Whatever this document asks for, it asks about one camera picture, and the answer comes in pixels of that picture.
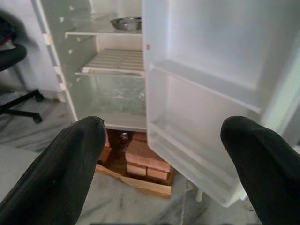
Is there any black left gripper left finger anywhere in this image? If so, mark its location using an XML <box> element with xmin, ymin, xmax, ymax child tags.
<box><xmin>0</xmin><ymin>116</ymin><xmax>106</xmax><ymax>225</ymax></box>

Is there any clear crisper drawer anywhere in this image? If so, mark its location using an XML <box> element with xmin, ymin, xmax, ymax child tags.
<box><xmin>81</xmin><ymin>75</ymin><xmax>147</xmax><ymax>118</ymax></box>

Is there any white wire fridge shelf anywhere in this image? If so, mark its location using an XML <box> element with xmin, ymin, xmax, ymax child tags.
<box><xmin>75</xmin><ymin>48</ymin><xmax>145</xmax><ymax>77</ymax></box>

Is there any steel bowl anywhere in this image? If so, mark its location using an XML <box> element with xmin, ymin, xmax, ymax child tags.
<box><xmin>109</xmin><ymin>16</ymin><xmax>143</xmax><ymax>31</ymax></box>

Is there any black office chair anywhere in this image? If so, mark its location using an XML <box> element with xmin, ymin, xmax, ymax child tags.
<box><xmin>0</xmin><ymin>9</ymin><xmax>45</xmax><ymax>124</ymax></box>

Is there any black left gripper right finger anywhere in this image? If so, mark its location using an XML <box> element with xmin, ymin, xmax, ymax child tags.
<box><xmin>220</xmin><ymin>116</ymin><xmax>300</xmax><ymax>225</ymax></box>

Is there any silver white fridge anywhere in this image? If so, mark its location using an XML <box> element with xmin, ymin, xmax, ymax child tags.
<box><xmin>31</xmin><ymin>0</ymin><xmax>300</xmax><ymax>209</ymax></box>

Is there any wooden base board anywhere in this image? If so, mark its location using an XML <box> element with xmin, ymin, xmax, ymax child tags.
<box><xmin>95</xmin><ymin>163</ymin><xmax>173</xmax><ymax>200</ymax></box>

